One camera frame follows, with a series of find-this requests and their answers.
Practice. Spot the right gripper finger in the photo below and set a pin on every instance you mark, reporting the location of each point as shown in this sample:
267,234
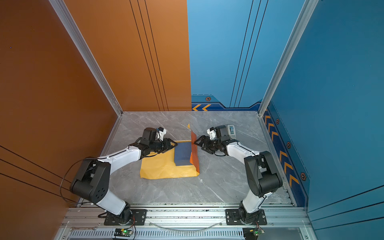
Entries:
201,141
205,148

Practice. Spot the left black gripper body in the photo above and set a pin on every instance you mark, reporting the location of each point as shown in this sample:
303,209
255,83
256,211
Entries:
159,146

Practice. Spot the yellow orange wrapping paper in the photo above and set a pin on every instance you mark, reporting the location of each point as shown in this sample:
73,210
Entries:
162,166

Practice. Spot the right aluminium corner post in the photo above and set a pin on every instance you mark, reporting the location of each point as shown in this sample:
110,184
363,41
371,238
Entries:
292,43

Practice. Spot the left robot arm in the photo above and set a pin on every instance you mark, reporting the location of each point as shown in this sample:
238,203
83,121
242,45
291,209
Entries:
91,182

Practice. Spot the left aluminium corner post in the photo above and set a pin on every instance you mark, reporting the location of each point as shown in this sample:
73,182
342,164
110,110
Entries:
74,32

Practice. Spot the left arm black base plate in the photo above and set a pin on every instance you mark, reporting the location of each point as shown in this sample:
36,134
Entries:
129,217

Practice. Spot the aluminium front rail frame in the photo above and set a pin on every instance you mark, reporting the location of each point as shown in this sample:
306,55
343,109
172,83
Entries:
187,222

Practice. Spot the right green circuit board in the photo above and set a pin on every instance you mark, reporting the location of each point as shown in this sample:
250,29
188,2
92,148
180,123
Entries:
251,234

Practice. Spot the green circuit board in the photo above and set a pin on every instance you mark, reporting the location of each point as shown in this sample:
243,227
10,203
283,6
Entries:
123,234
251,234

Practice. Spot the white tape dispenser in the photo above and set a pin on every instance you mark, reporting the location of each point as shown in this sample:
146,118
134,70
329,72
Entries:
232,131

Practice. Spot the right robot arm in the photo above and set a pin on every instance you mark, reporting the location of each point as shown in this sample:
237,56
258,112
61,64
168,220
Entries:
261,171

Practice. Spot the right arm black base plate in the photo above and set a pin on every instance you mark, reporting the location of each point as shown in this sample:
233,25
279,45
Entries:
241,217

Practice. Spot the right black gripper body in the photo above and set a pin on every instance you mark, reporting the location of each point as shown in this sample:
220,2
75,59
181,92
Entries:
213,144

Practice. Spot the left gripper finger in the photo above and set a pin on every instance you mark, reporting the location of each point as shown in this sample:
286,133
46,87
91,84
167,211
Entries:
167,142
165,149

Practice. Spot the aluminium corner post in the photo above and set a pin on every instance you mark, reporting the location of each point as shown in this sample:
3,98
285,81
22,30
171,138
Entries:
74,32
292,43

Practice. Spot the left green circuit board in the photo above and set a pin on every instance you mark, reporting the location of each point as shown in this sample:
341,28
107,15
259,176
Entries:
123,234

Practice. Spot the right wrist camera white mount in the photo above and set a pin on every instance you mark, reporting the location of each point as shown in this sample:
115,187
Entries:
219,133

